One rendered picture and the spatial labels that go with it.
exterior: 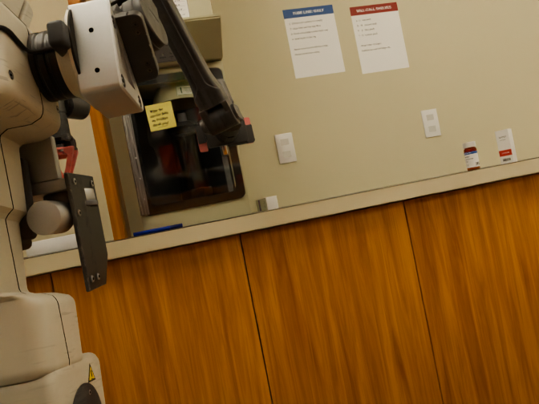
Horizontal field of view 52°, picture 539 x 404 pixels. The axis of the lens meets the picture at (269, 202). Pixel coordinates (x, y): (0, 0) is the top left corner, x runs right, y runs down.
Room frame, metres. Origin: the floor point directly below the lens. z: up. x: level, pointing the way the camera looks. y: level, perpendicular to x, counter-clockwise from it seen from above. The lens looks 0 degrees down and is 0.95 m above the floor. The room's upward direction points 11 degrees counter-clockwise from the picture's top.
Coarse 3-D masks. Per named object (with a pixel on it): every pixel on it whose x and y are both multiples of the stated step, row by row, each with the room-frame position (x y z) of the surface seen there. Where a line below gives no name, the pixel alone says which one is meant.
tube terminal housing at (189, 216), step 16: (192, 0) 1.63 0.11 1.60; (208, 0) 1.64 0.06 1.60; (192, 16) 1.63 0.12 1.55; (208, 64) 1.63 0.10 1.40; (240, 160) 1.64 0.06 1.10; (192, 208) 1.61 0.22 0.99; (208, 208) 1.62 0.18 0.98; (224, 208) 1.63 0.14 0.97; (240, 208) 1.64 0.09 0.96; (144, 224) 1.57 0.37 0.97; (160, 224) 1.58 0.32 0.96; (192, 224) 1.60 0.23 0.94
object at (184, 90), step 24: (216, 72) 1.62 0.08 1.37; (144, 96) 1.58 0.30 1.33; (168, 96) 1.59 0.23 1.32; (192, 96) 1.61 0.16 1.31; (144, 120) 1.58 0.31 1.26; (192, 120) 1.60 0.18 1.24; (144, 144) 1.57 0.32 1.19; (168, 144) 1.59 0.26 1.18; (192, 144) 1.60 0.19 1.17; (144, 168) 1.57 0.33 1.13; (168, 168) 1.58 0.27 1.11; (192, 168) 1.60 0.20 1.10; (216, 168) 1.61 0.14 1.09; (240, 168) 1.63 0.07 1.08; (168, 192) 1.58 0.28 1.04; (192, 192) 1.60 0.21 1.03; (216, 192) 1.61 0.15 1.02; (240, 192) 1.63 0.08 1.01
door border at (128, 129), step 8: (128, 120) 1.57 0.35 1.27; (128, 128) 1.56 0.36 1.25; (128, 136) 1.56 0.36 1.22; (128, 144) 1.56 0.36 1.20; (128, 152) 1.56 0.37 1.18; (136, 152) 1.57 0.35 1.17; (136, 160) 1.57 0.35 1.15; (136, 168) 1.56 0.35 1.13; (136, 176) 1.56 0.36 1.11; (136, 184) 1.56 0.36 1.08; (144, 192) 1.57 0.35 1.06; (144, 200) 1.57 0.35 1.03; (144, 208) 1.56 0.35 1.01
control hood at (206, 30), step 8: (200, 16) 1.52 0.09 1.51; (208, 16) 1.52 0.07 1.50; (216, 16) 1.53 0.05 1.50; (192, 24) 1.52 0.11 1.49; (200, 24) 1.53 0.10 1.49; (208, 24) 1.54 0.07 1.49; (216, 24) 1.54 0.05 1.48; (192, 32) 1.54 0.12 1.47; (200, 32) 1.54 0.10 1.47; (208, 32) 1.55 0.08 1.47; (216, 32) 1.56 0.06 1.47; (200, 40) 1.56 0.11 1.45; (208, 40) 1.57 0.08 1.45; (216, 40) 1.58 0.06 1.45; (200, 48) 1.58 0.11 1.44; (208, 48) 1.58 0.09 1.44; (216, 48) 1.59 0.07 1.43; (208, 56) 1.60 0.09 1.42; (216, 56) 1.61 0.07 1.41; (160, 64) 1.58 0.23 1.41; (168, 64) 1.59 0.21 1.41; (176, 64) 1.60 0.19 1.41
